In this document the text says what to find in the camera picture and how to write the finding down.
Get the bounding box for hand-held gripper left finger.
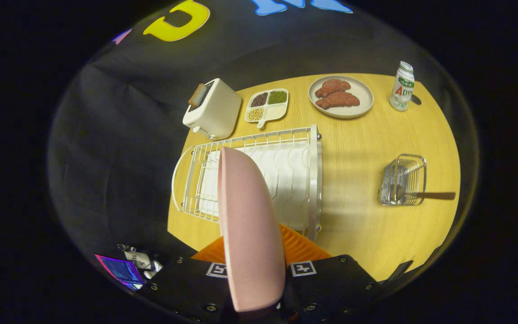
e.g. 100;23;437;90
144;235;237;324

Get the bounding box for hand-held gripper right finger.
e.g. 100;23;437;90
278;224;383;324

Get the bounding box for pink plate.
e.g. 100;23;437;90
217;146;286;313

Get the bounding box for white wire dish rack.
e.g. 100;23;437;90
171;125;322;241

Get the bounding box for metal wire basket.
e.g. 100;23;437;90
379;153;427;207

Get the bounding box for wooden handled metal spoon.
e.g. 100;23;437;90
394;185;456;202

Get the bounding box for beige round plate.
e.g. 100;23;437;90
308;75;374;119

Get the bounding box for white paper tags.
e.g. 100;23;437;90
123;245;163;279

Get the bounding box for white toaster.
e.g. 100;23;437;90
183;78;243;140

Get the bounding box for white divided bean tray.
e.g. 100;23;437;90
245;89;289;130

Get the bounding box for brown meat piece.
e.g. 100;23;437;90
316;91;361;110
315;79;352;98

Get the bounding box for brown bread slice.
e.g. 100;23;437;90
188;83;208;108

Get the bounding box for white green label drink bottle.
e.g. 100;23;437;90
389;61;415;112

